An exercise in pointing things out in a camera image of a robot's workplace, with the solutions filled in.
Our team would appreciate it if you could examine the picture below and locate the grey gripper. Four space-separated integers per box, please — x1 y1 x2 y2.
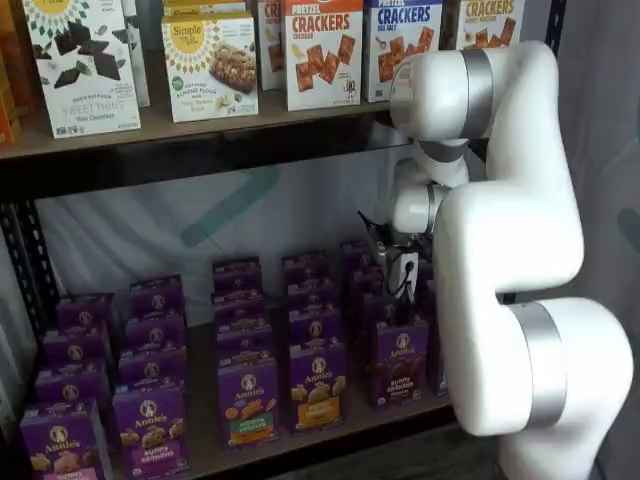
381 244 426 324

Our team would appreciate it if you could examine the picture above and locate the purple box brown patch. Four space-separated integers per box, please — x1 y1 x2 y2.
375 317 432 411
340 241 375 281
360 291 401 346
348 268 387 321

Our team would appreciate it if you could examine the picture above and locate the purple box orange patch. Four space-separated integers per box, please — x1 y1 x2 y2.
285 278 337 311
280 253 330 287
287 304 345 352
288 343 348 436

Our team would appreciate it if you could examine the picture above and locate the purple box green patch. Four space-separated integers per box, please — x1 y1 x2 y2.
216 333 277 365
211 282 265 314
211 256 262 289
216 356 281 447
214 307 275 340

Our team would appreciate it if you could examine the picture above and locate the purple box violet patch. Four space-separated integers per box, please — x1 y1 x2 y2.
128 273 185 319
123 311 188 354
111 383 191 475
117 346 189 392

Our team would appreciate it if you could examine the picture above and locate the orange cheddar pretzel crackers box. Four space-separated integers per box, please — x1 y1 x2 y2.
254 0 284 93
278 0 365 113

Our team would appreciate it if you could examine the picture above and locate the blue pretzel crackers box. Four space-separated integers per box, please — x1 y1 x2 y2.
362 0 446 105

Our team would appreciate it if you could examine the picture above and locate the black metal shelf rack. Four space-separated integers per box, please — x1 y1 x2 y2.
0 0 569 480

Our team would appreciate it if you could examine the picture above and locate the yellow pretzel crackers box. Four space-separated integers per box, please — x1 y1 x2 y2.
451 0 527 52

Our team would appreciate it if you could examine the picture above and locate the yellow Simple Mills bar box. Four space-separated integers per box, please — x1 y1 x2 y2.
159 9 261 124
161 0 250 19

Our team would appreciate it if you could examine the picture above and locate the purple box pink patch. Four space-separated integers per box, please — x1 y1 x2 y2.
18 398 110 480
54 292 117 331
33 358 110 407
41 321 112 367

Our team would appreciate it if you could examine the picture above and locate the white Sweet Thins box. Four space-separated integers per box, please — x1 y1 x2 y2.
21 0 142 141
121 0 152 109

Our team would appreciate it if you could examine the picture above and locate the translucent plastic sheet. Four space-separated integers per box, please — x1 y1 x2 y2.
32 147 416 331

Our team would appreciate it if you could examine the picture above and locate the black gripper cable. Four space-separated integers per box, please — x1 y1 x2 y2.
356 208 399 251

